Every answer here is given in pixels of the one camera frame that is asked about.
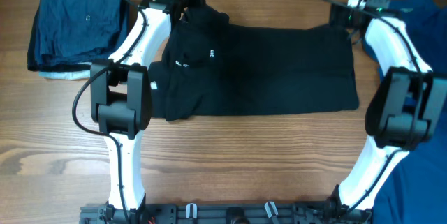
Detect black polo shirt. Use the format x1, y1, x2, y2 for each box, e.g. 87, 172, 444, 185
149, 6, 359, 121

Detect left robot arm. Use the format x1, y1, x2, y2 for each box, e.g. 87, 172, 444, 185
80, 0, 205, 223

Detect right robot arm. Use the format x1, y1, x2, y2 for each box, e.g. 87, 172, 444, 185
314, 4, 446, 223

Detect folded dark blue shorts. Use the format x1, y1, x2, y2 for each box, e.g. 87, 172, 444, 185
30, 0, 129, 70

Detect folded light denim garment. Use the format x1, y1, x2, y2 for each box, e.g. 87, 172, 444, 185
38, 62, 91, 80

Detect blue polo shirt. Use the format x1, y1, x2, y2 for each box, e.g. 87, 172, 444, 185
373, 0, 446, 224

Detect right black cable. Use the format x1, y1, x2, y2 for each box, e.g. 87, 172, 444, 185
310, 0, 425, 214

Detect black cable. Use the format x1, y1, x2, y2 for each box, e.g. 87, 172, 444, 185
310, 0, 425, 214
71, 0, 158, 224

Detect left black cable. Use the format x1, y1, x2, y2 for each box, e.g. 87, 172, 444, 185
71, 0, 158, 224

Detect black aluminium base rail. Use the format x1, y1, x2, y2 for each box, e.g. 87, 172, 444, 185
79, 201, 372, 224

